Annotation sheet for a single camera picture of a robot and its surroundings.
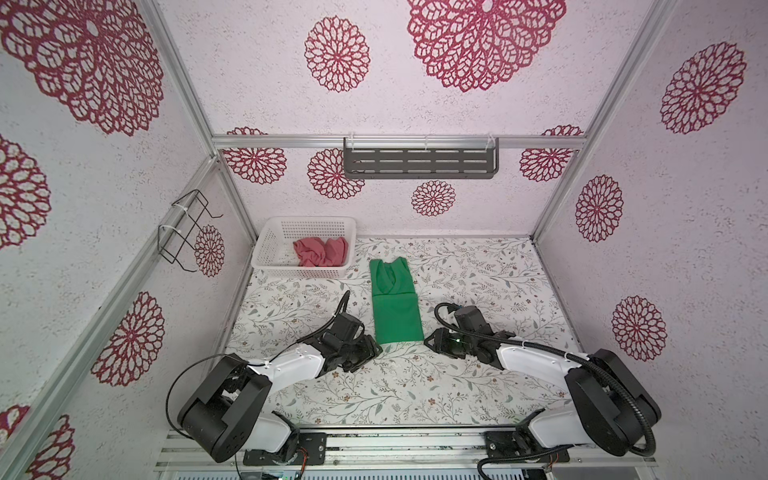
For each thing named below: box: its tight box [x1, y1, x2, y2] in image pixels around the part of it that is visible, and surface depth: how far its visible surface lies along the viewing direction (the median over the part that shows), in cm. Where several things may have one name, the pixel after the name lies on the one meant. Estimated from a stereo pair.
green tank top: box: [369, 257, 424, 344], surface depth 105 cm
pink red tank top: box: [293, 237, 349, 267], surface depth 108 cm
